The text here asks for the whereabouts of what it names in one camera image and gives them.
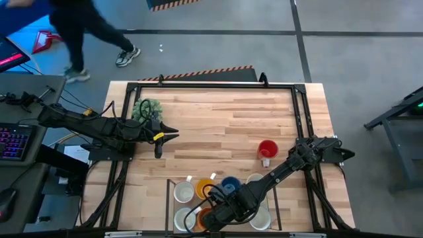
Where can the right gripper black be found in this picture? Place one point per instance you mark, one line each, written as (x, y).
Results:
(231, 211)

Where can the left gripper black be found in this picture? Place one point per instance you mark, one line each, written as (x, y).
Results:
(150, 130)

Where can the blue and white mug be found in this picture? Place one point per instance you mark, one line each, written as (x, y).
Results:
(231, 182)

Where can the orange faceted mug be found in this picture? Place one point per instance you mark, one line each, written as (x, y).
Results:
(202, 218)

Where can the teal floral patterned mug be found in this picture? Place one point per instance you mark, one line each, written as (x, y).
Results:
(261, 219)

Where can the yellow-orange mug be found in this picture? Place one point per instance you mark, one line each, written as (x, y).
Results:
(198, 186)

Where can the silver grey mug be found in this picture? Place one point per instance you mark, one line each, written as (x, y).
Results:
(182, 219)

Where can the grey diamond patterned mug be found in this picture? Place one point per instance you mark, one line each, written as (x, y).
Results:
(183, 193)

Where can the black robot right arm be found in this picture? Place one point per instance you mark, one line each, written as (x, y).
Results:
(291, 163)

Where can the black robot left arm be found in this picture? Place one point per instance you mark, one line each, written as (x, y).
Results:
(92, 127)

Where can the yellow PCB-7 label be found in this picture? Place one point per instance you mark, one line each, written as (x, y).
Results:
(158, 136)

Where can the green plant in white pot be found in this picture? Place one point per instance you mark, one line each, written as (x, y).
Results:
(155, 109)

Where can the pink and white mug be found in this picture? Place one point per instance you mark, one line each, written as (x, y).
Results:
(267, 148)

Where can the hazard-striped black box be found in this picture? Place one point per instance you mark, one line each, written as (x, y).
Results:
(215, 76)

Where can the white floor scrap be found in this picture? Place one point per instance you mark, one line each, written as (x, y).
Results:
(161, 48)

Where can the white paper sheet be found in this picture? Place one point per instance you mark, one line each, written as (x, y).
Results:
(77, 152)

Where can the black box under desk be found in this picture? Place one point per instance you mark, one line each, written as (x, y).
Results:
(62, 162)

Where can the hazard-striped black platform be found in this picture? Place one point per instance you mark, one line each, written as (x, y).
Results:
(162, 2)

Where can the person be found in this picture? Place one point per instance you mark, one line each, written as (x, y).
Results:
(76, 26)

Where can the grey desk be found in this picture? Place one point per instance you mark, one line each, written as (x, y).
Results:
(33, 82)

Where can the black clamp tool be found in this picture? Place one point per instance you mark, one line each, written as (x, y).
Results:
(24, 98)

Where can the backlit black keyboard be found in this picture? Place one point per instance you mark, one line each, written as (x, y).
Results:
(15, 142)

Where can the red dustpan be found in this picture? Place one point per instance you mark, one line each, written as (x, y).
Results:
(43, 41)

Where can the black computer mouse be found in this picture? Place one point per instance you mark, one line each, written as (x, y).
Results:
(6, 203)

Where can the black computer monitor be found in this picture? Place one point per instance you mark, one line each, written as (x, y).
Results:
(10, 53)

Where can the black metal stand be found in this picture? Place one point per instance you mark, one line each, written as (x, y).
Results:
(398, 148)

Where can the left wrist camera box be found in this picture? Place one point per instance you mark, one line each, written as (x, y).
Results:
(158, 150)

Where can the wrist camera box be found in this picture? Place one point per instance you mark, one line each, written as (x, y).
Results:
(218, 191)
(158, 150)

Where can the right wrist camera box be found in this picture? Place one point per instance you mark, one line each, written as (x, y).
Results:
(218, 191)

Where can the silver metal bracket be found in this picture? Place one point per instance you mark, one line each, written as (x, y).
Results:
(307, 235)
(122, 234)

